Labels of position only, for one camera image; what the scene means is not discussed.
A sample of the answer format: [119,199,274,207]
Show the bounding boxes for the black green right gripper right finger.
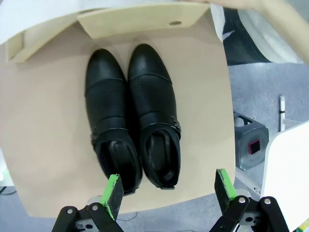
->
[210,168,290,232]

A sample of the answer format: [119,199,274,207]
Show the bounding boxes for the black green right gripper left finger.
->
[52,173,126,232]

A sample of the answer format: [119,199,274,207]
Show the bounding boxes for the tan cardboard shoe box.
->
[6,2,211,64]

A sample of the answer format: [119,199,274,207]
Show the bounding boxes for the person's left hand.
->
[192,0,256,10]

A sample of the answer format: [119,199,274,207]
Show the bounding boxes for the person's left forearm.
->
[251,0,309,64]

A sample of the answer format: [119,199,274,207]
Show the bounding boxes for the grey device with red square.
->
[233,111,269,172]

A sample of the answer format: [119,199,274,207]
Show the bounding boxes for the white side table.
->
[262,119,309,232]

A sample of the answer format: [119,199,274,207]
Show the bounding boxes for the black leather buckle shoe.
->
[127,43,182,190]
[84,48,143,195]

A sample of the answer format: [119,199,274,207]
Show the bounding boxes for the person in light grey sweatshirt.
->
[210,0,309,66]

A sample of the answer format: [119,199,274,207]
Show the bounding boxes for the white bar with black band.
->
[279,95,286,133]

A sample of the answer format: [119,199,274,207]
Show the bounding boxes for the white tissue wrapping paper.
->
[0,0,194,45]

